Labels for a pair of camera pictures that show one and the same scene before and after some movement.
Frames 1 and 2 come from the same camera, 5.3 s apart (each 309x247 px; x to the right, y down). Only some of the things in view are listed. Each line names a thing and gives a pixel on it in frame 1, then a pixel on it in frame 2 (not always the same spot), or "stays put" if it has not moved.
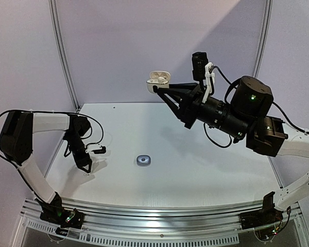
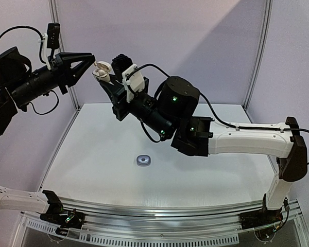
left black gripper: [84, 160] → [64, 72]
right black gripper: [192, 104] → [120, 100]
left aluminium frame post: [56, 35] stays put
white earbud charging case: [159, 78] → [102, 71]
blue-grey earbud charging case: [143, 160] stays put
